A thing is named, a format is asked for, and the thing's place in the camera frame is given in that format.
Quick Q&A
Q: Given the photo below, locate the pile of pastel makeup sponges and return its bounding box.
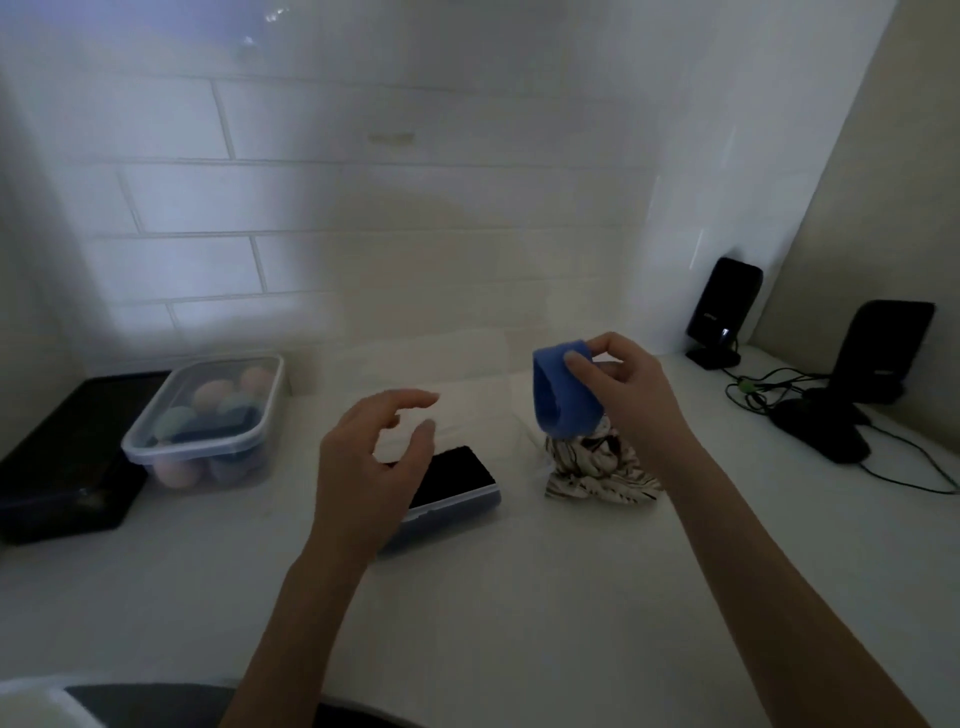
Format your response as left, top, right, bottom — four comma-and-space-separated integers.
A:
149, 365, 277, 490

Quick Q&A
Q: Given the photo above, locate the small clear hinged box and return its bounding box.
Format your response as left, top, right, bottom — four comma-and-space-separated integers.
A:
367, 371, 549, 556

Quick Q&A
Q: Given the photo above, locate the black mouse cable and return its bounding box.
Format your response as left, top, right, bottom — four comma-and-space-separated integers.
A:
854, 419, 960, 496

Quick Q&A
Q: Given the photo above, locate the white patterned scrunchie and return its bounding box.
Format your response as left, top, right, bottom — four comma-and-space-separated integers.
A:
543, 419, 667, 511

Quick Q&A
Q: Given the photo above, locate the person's right hand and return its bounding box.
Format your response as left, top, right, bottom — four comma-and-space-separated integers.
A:
563, 332, 688, 496

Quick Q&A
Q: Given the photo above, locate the white cabinet frame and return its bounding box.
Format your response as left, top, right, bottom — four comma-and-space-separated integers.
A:
0, 678, 106, 728

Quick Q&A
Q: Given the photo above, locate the black computer mouse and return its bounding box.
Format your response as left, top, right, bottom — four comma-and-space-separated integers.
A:
772, 397, 873, 465

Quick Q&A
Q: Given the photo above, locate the black tray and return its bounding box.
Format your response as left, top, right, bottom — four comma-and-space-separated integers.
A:
0, 371, 174, 547

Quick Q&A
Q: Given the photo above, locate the person's dark clothing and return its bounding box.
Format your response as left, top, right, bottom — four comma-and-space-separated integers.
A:
63, 682, 421, 728

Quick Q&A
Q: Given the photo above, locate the blue headband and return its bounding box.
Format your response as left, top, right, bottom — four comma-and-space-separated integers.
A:
532, 338, 605, 438

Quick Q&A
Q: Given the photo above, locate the person's left forearm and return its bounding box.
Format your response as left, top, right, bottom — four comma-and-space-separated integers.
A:
217, 539, 373, 728

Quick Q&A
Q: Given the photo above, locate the person's right forearm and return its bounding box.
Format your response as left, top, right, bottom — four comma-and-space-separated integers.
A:
659, 449, 931, 728

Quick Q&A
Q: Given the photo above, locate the black desktop speaker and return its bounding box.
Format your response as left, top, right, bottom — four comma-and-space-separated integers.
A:
821, 299, 937, 421
684, 257, 765, 370

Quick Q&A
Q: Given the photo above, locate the person's left hand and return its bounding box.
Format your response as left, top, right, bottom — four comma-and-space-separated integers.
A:
311, 388, 442, 571

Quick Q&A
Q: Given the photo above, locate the clear lidded sponge container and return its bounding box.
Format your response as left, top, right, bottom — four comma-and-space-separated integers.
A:
121, 353, 286, 493

